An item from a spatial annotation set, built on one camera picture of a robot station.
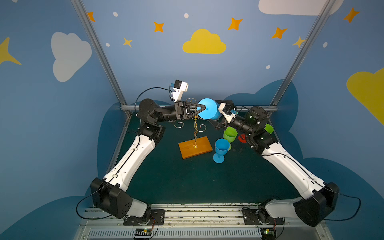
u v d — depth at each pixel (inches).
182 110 19.5
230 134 33.9
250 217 29.3
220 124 23.2
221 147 35.6
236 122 23.2
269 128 36.8
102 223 29.0
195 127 27.3
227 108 20.8
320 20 28.9
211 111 20.5
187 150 38.7
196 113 20.9
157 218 29.4
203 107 20.9
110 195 15.3
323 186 16.1
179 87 20.5
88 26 29.1
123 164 17.3
